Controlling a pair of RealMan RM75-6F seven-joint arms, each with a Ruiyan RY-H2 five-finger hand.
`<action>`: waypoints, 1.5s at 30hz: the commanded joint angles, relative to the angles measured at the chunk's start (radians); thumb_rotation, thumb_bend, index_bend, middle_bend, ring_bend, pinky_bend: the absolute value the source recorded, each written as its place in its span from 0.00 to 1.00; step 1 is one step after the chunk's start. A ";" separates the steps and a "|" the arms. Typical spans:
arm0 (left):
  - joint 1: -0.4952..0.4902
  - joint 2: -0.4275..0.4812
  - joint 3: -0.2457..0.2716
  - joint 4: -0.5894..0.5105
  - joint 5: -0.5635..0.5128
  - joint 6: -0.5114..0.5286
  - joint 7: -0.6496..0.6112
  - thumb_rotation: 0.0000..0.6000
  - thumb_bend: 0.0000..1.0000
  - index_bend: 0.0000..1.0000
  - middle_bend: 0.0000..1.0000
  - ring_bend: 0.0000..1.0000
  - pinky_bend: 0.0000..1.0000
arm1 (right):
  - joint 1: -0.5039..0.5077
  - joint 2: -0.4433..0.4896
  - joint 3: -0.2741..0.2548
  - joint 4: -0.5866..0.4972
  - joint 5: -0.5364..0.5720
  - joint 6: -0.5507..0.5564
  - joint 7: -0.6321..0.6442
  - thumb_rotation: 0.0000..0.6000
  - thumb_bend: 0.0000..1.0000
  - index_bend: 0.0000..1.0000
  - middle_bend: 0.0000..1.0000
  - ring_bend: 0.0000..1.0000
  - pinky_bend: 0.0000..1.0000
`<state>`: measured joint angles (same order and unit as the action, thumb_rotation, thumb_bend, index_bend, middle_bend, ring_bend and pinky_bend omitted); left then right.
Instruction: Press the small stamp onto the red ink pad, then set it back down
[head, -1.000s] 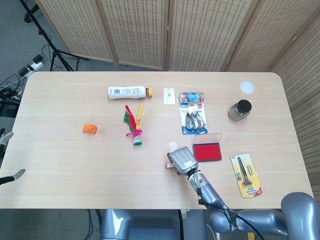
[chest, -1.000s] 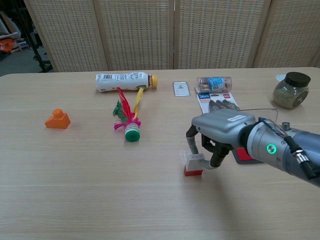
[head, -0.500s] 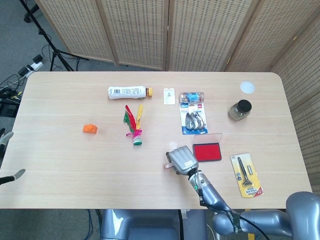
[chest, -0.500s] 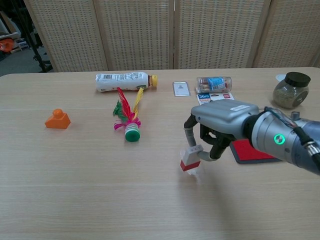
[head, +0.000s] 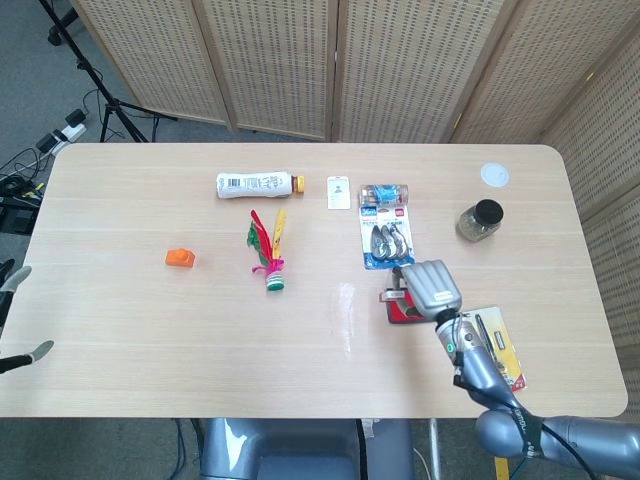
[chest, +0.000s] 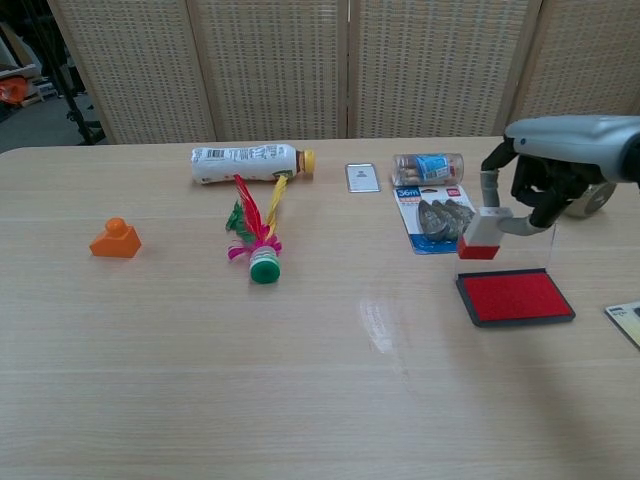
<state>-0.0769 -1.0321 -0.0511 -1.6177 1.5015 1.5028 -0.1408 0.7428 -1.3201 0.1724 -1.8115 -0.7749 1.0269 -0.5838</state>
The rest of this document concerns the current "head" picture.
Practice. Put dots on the blue tape roll package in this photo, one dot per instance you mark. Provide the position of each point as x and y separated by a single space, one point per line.
385 237

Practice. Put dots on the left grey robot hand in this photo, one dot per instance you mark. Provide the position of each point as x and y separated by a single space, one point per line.
17 279

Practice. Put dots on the white round disc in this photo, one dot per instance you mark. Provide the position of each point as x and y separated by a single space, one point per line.
495 175

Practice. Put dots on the glass jar black lid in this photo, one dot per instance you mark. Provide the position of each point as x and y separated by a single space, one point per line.
479 222

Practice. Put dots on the orange toy block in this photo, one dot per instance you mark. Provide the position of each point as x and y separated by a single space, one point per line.
179 258

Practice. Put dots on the colourful feather shuttlecock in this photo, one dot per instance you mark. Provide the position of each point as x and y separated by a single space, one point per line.
275 280

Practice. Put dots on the red ink pad clear lid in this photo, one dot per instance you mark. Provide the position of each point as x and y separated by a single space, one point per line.
400 314

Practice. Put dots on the white power strip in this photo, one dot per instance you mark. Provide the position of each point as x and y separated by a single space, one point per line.
70 132

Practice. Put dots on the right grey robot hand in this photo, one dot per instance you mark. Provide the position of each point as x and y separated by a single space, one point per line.
432 287

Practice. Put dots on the grey robot torso base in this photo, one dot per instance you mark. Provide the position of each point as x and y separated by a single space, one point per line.
305 452

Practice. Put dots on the black box on floor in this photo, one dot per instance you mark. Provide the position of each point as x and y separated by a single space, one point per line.
15 216

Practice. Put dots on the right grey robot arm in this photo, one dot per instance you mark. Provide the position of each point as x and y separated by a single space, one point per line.
492 395

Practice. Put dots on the black tripod stand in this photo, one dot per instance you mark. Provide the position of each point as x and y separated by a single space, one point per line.
112 102

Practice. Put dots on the white drink bottle yellow cap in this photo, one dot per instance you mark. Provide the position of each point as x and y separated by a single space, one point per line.
252 185

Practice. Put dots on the yellow pen card package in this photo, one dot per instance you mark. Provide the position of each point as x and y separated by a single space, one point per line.
506 345

